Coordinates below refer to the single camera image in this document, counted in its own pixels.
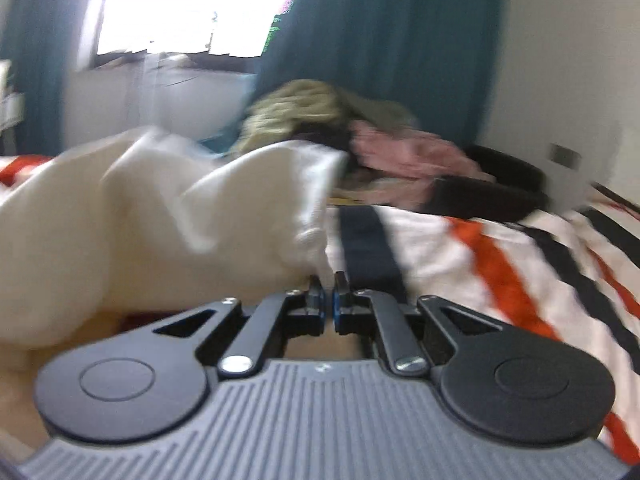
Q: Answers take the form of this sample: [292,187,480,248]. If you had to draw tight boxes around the window with dark frame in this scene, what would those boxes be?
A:
[91,0,293,74]

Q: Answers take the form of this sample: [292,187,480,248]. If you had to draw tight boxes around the striped bed blanket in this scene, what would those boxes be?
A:
[0,154,640,466]

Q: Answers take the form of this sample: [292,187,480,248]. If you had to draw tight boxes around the pink garment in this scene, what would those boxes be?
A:
[349,120,494,181]

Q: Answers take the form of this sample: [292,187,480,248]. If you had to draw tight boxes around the dark armchair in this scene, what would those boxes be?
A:
[419,145,550,222]

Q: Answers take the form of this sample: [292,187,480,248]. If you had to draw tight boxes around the white sweatpants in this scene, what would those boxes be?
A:
[1,128,345,349]

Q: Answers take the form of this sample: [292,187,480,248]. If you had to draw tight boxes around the dark wall switch plate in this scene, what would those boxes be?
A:
[548,143,582,170]

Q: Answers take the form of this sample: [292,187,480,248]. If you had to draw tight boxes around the olive green garment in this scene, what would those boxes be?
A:
[336,88,419,132]

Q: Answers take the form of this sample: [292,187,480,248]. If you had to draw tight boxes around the left teal curtain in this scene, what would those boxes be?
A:
[1,0,89,156]

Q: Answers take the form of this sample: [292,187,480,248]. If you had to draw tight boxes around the teal curtain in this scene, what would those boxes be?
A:
[254,0,507,146]
[1,0,89,156]

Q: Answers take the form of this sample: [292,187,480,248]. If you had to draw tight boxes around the right teal curtain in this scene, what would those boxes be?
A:
[254,0,507,146]

